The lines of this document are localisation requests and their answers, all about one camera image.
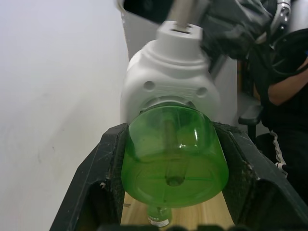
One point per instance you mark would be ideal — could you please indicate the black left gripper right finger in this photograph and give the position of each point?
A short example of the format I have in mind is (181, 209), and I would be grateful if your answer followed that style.
(255, 173)

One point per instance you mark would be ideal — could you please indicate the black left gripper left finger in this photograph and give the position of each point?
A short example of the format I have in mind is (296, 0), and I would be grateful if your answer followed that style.
(96, 168)

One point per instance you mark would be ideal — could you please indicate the green translucent liquid bottle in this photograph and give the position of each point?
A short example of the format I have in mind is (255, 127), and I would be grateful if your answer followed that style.
(173, 163)

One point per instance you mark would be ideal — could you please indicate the white mosquito repellent heater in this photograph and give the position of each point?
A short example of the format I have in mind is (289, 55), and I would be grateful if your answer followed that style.
(168, 72)

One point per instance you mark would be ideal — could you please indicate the small green liquid bottle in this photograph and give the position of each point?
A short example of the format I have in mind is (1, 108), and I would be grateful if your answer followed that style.
(159, 216)

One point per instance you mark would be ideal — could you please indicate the person in black clothes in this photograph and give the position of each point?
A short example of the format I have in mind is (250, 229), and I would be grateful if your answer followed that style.
(291, 134)

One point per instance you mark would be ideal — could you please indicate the black office chair armrest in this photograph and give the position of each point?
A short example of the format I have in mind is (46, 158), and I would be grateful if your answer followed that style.
(251, 115)

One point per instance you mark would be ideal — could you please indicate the black crumpled fabric cover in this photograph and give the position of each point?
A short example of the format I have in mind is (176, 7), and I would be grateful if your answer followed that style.
(233, 26)

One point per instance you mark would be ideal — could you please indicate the silver metal frame part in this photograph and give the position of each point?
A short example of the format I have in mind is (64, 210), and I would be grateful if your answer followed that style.
(284, 13)

